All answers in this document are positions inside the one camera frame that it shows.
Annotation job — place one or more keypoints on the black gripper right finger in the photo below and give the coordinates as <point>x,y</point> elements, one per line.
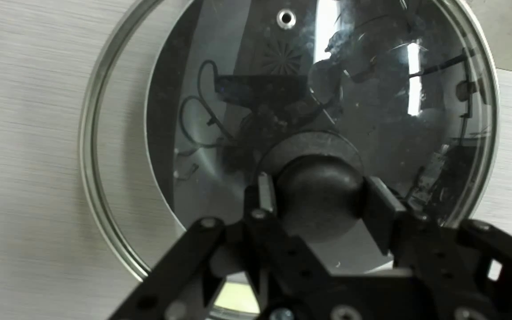
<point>434,255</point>

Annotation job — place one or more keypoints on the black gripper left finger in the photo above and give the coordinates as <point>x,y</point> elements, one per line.
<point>280,249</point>

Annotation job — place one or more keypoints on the glass lid with black knob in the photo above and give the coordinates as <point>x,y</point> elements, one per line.
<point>319,189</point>

